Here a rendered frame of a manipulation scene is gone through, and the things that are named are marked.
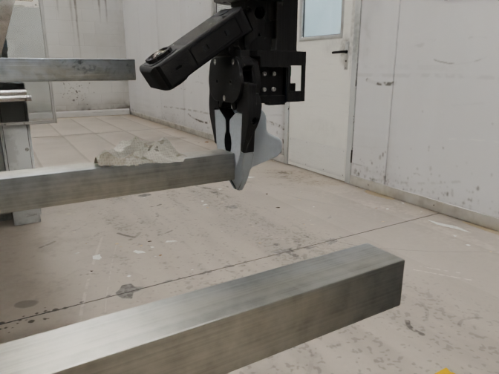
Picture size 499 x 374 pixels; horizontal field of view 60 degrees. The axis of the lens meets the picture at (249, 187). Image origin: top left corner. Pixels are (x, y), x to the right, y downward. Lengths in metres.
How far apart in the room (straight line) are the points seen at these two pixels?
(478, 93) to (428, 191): 0.73
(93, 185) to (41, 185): 0.04
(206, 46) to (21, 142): 2.56
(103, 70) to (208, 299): 0.50
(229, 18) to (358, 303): 0.30
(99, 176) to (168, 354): 0.25
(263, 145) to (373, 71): 3.06
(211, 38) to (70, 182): 0.19
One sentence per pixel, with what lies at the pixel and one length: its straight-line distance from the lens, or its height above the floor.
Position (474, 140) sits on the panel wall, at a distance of 3.00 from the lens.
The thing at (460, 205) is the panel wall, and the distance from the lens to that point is 3.11.
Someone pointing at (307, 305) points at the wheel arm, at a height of 0.83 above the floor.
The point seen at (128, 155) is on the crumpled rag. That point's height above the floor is 0.87.
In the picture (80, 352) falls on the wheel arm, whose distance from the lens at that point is 0.19.
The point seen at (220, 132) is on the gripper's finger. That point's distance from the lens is 0.49.
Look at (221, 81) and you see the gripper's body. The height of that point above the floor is 0.93.
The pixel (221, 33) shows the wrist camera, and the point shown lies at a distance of 0.44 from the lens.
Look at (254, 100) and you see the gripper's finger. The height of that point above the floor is 0.92.
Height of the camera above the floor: 0.95
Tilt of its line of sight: 15 degrees down
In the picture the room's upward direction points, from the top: straight up
